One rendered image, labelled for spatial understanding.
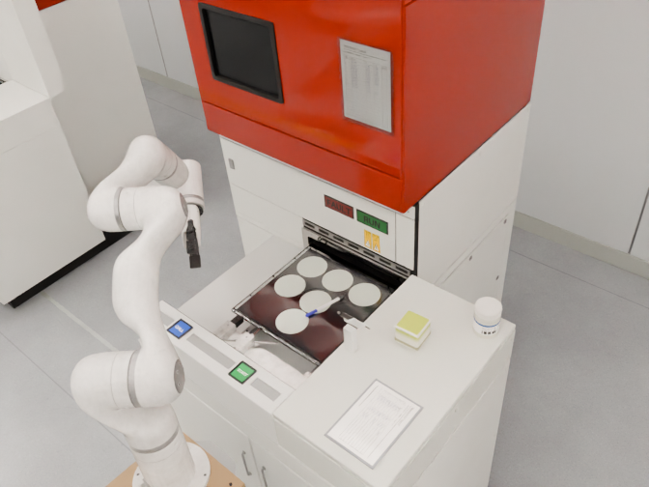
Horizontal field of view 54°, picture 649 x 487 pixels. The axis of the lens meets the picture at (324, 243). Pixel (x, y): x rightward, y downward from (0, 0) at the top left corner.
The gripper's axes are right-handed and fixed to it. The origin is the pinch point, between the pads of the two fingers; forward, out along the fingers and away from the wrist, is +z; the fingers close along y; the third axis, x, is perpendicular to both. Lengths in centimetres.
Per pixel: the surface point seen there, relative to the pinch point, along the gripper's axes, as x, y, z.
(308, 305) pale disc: 32.4, -17.5, 11.5
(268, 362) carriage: 17.8, -14.4, 28.8
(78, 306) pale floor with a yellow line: -68, -155, -57
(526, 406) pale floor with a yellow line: 127, -94, 37
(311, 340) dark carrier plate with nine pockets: 31.0, -12.6, 24.4
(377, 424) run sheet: 41, 9, 55
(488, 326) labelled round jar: 75, 9, 34
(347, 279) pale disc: 46, -19, 3
